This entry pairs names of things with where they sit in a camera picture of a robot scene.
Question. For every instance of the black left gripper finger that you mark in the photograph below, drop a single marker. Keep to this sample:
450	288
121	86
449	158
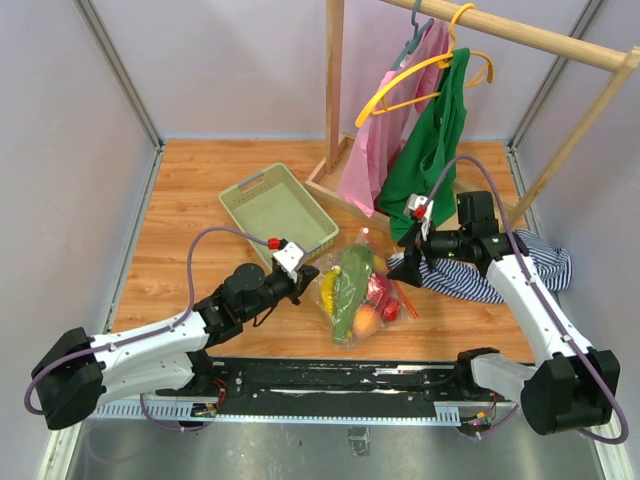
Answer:
295	296
306	274

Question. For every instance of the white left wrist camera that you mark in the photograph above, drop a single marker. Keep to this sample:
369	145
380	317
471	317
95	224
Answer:
289	258

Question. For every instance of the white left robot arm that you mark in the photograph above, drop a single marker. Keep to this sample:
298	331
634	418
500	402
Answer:
80	372

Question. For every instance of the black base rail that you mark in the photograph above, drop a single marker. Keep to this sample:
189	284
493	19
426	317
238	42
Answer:
345	392

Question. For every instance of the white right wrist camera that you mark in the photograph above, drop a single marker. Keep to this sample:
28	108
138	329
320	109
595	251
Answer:
419	208

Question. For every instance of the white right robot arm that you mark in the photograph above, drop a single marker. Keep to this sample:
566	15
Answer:
572	385

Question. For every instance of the blue striped cloth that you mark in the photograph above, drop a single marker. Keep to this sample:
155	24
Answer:
505	268

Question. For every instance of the green tank top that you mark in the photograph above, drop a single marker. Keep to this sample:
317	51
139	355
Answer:
430	146

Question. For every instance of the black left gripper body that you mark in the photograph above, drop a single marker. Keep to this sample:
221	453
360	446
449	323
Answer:
278	287

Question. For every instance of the light green plastic basket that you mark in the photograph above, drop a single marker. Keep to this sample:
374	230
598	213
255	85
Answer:
273	203

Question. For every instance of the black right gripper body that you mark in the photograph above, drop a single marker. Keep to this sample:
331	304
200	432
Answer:
445	244

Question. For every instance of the fake green leafy vegetable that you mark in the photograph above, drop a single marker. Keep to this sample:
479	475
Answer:
356	264

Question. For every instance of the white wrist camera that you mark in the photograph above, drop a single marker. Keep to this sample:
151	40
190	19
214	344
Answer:
289	258
419	208

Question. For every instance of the fake red apple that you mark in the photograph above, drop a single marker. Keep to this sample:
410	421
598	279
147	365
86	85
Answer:
379	289

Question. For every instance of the fake yellow banana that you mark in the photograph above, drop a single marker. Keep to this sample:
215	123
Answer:
327	289

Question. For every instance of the wooden clothes rack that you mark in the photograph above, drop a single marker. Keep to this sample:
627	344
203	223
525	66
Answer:
323	180

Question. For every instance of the clear zip top bag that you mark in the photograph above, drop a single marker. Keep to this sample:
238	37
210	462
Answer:
327	261

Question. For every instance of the fake strawberry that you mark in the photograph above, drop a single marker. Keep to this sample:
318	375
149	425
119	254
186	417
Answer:
391	310

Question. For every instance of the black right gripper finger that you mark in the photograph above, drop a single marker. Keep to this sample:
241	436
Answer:
412	238
405	271

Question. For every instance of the pink shirt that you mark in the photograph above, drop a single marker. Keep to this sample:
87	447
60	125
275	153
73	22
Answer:
379	140

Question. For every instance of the fake peach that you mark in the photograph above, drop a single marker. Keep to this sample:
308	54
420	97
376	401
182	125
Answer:
366	322

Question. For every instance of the grey-blue clothes hanger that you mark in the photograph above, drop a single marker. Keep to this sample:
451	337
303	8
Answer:
413	42

